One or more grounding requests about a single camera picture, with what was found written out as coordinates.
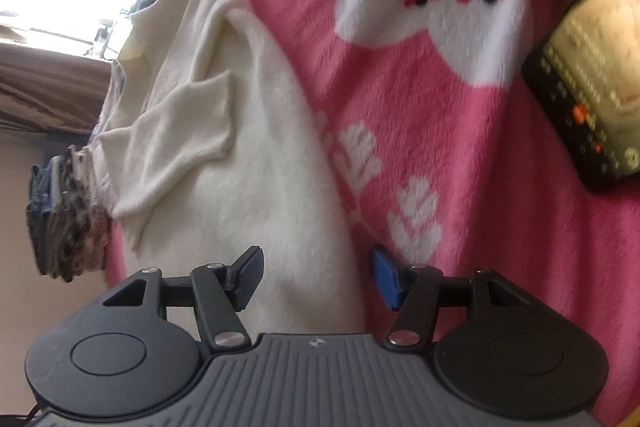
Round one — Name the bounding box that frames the pink flower print blanket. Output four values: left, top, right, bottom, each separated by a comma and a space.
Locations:
102, 0, 640, 418

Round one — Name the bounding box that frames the black remote control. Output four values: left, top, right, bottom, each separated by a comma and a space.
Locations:
522, 0, 640, 192

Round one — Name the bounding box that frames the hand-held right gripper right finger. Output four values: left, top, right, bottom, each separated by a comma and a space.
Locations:
368, 244, 530, 348

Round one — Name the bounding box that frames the stack of folded clothes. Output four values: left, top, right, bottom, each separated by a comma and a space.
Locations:
27, 144, 113, 283

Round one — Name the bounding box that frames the white deer embroidered sweater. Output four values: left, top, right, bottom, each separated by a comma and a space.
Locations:
95, 0, 371, 338

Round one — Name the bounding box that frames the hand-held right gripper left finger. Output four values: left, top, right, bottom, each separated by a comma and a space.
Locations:
102, 246, 265, 350

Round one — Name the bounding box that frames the brown curtain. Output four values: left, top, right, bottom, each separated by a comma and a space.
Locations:
0, 42, 116, 135

